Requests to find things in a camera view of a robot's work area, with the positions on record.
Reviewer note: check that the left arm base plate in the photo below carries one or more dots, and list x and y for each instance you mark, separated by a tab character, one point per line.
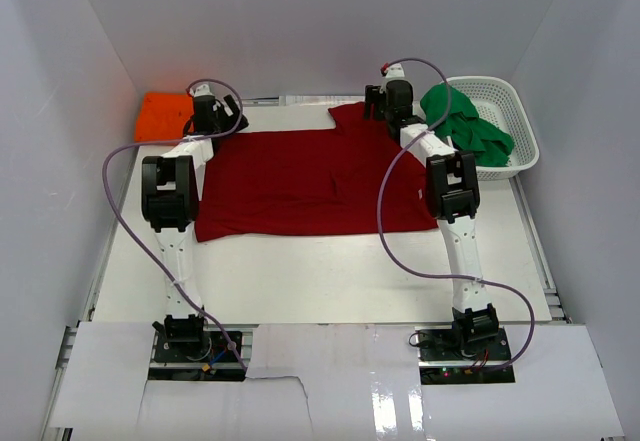
212	362

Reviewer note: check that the white paper sheet front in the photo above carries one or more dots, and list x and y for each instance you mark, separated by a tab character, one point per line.
338	382

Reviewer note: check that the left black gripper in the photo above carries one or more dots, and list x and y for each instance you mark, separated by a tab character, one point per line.
234	121

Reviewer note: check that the red t shirt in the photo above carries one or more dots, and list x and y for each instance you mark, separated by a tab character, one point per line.
348	180

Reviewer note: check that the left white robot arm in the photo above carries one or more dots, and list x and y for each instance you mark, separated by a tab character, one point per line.
172	188

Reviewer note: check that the folded orange t shirt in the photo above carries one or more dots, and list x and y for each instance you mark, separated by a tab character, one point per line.
162	116

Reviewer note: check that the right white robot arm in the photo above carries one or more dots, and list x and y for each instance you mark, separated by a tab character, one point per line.
452	198

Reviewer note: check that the white label strip back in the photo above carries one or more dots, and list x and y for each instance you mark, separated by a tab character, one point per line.
317	100

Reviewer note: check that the white plastic laundry basket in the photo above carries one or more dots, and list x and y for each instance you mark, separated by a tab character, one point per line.
498	103

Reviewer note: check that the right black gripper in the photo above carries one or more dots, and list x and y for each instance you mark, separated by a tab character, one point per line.
374	96

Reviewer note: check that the green t shirt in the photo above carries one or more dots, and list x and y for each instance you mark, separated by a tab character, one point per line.
465	127

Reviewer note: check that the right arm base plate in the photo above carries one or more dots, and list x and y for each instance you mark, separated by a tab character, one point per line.
443	363

